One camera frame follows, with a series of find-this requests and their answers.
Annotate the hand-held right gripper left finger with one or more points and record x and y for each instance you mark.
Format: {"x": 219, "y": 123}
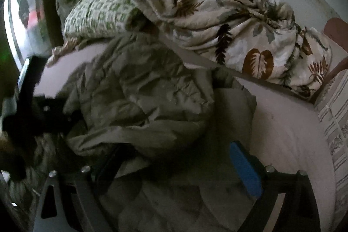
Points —
{"x": 107, "y": 169}

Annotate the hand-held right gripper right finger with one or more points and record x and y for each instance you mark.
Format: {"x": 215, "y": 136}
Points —
{"x": 244, "y": 166}

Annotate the green quilted hooded jacket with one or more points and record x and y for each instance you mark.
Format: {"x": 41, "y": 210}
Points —
{"x": 141, "y": 90}

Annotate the beige crumpled cloth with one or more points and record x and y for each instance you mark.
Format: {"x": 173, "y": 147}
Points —
{"x": 65, "y": 50}

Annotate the stained glass window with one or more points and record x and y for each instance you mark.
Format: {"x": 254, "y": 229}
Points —
{"x": 24, "y": 9}

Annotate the striped floral cushion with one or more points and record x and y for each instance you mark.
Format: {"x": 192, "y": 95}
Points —
{"x": 337, "y": 123}

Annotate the green checked pillow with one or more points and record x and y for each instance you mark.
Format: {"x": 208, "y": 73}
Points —
{"x": 98, "y": 11}

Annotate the leaf print blanket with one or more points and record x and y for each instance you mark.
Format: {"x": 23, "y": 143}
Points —
{"x": 231, "y": 31}

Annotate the brown and pink headboard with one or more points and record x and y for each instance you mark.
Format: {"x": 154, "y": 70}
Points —
{"x": 337, "y": 28}

